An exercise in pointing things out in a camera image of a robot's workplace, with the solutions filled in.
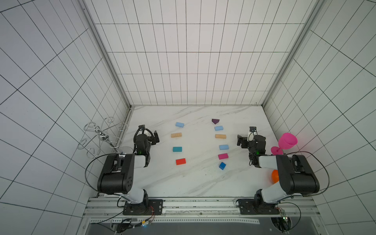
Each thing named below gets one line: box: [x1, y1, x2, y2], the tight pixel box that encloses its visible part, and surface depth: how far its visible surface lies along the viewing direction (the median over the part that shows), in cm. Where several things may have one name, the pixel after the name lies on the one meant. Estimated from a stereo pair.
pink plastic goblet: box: [270, 132, 298, 155], surface depth 86 cm
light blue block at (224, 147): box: [218, 144, 230, 150], surface depth 99 cm
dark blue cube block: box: [218, 161, 227, 171], surface depth 87 cm
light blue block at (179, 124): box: [175, 121, 185, 128], surface depth 109 cm
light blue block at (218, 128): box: [214, 125, 224, 132], surface depth 108 cm
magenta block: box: [217, 153, 229, 160], surface depth 94 cm
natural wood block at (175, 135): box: [170, 132, 183, 139], surface depth 102 cm
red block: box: [175, 158, 187, 166], surface depth 90 cm
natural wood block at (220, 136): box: [214, 134, 227, 139], surface depth 103 cm
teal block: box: [172, 146, 183, 153], surface depth 97 cm
